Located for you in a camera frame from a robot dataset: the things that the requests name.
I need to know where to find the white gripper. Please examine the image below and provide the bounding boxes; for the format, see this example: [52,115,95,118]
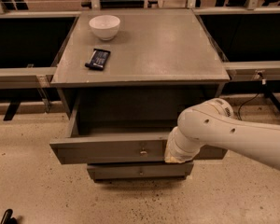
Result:
[164,127,203,163]

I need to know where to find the grey top drawer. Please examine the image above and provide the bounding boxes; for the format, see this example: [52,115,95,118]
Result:
[49,93,229,165]

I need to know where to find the grey drawer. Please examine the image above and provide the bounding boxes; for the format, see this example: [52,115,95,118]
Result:
[49,93,229,165]
[87,161,193,181]

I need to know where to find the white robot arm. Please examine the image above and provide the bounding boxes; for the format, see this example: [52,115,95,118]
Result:
[164,98,280,171]

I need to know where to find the grey bottom drawer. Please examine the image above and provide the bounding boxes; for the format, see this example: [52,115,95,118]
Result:
[87,161,193,181]

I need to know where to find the grey drawer cabinet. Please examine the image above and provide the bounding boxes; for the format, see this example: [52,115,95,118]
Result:
[50,8,231,184]

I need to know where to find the dark blue snack bar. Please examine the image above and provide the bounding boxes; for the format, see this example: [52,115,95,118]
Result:
[85,49,110,71]

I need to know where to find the white ceramic bowl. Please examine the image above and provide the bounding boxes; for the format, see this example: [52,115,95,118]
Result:
[89,15,120,40]

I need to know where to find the black object bottom left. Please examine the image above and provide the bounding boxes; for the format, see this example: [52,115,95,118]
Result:
[0,209,19,224]

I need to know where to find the black floor cable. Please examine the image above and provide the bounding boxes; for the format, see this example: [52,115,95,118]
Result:
[236,91,262,120]

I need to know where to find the grey right rail beam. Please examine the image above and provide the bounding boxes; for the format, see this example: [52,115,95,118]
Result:
[223,61,280,82]

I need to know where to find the grey rail beam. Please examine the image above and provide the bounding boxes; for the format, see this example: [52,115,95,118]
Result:
[223,61,280,82]
[0,67,56,90]

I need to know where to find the grey left rail beam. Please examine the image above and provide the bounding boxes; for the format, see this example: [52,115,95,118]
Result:
[0,67,56,90]

